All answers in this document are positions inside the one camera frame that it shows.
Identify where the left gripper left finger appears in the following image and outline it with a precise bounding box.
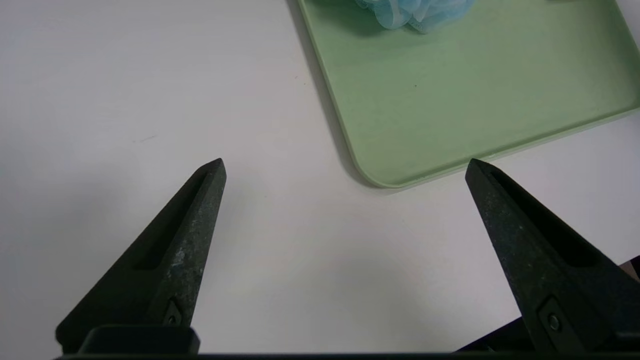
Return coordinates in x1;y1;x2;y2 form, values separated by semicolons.
55;158;228;353

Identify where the light green plastic tray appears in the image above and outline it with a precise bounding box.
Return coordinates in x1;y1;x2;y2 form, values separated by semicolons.
297;0;640;189

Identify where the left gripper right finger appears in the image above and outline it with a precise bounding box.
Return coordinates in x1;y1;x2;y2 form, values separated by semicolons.
464;158;640;354

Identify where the light blue bath loofah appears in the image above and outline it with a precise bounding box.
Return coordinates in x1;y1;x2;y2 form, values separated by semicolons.
355;0;476;34

